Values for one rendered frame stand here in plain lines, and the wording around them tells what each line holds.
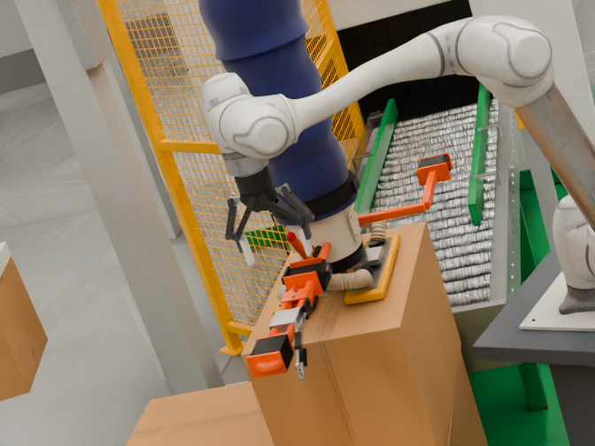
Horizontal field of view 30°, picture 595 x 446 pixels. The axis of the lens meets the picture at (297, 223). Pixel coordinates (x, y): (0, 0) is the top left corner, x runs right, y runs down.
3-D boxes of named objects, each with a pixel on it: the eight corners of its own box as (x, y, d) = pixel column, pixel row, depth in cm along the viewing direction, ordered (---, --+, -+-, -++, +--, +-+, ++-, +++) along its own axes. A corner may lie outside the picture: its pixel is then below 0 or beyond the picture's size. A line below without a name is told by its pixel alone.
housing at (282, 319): (280, 328, 248) (274, 311, 246) (308, 323, 246) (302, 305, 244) (273, 344, 242) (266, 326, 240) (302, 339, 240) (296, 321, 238)
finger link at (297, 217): (263, 194, 238) (266, 188, 238) (306, 222, 239) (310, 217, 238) (258, 201, 235) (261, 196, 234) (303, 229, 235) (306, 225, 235)
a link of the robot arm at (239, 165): (227, 142, 238) (236, 167, 240) (215, 157, 230) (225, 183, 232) (266, 133, 235) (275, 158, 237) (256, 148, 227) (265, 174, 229)
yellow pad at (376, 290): (366, 246, 302) (360, 230, 301) (401, 239, 299) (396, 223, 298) (345, 306, 272) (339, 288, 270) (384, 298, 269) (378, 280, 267)
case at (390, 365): (331, 365, 334) (291, 248, 320) (461, 343, 322) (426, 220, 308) (289, 489, 280) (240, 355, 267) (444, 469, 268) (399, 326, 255)
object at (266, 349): (262, 357, 237) (255, 337, 235) (295, 351, 234) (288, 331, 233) (253, 379, 229) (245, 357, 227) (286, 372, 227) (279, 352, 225)
